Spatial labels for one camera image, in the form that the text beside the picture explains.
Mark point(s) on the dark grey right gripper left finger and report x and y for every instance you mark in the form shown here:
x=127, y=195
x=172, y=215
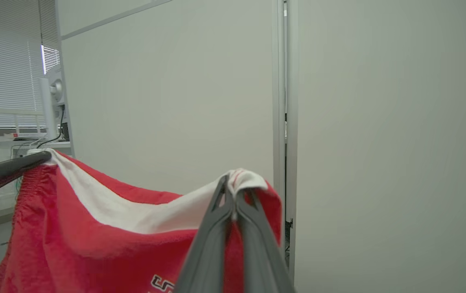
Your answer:
x=208, y=252

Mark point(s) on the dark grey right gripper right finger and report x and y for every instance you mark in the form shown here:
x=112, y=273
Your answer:
x=261, y=260

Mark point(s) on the red garment stack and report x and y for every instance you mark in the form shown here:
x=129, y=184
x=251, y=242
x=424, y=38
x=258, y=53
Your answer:
x=74, y=244

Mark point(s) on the white desk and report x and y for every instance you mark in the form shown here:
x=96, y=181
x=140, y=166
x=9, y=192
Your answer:
x=53, y=144

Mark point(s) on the white computer monitor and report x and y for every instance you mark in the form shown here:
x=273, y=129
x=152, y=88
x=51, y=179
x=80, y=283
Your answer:
x=55, y=87

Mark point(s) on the white window blind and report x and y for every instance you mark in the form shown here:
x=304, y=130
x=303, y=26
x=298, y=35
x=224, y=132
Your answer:
x=5, y=61

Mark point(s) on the grey metal partition post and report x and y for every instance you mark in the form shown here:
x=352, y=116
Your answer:
x=278, y=122

